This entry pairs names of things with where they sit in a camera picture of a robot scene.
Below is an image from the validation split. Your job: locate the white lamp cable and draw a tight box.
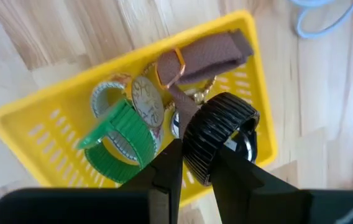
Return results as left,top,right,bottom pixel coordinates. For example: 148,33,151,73
289,0,353,40

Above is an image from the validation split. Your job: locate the yellow plastic basket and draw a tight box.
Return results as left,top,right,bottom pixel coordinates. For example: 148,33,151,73
0,9,279,208

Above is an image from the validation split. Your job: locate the gold chain wristwatch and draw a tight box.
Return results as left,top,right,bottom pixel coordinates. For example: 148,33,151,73
111,61,218,139

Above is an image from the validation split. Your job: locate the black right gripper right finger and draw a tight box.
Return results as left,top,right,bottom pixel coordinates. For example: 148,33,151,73
210,145,310,224

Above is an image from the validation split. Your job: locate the black band wristwatch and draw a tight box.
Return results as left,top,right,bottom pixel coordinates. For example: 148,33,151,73
181,91,261,187

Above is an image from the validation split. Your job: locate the green band wristwatch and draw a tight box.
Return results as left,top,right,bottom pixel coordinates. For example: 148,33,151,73
76,98,158,184

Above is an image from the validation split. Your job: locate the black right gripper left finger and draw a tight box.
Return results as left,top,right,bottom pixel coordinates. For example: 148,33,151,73
118,138,184,224

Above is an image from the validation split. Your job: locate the brown strap wristwatch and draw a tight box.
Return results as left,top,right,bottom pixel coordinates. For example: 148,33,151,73
131,28,255,139

